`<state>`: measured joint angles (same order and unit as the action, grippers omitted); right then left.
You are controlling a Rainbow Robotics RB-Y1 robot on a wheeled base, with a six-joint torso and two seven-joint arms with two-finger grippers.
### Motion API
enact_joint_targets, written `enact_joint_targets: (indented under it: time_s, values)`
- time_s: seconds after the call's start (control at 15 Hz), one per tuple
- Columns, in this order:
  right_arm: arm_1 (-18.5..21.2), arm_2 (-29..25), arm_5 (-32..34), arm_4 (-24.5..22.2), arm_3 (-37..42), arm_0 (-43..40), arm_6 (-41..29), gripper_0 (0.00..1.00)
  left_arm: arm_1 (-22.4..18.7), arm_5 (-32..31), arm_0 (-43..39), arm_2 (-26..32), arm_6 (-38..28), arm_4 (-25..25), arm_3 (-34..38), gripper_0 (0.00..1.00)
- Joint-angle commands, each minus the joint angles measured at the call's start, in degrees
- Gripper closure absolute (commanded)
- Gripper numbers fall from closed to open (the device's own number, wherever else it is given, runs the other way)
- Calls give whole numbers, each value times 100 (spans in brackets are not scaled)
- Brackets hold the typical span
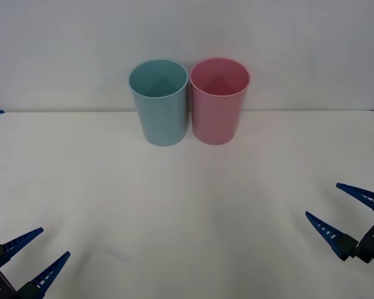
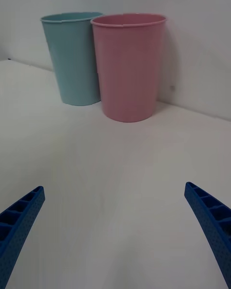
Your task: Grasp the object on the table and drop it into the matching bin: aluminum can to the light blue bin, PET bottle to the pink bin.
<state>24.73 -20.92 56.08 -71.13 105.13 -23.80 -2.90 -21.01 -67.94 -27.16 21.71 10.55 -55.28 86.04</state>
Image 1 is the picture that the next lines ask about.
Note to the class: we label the pink plastic bin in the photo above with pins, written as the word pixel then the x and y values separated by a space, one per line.
pixel 216 118

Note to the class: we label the pale blue plastic bin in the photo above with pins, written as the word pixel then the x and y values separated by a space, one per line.
pixel 162 121

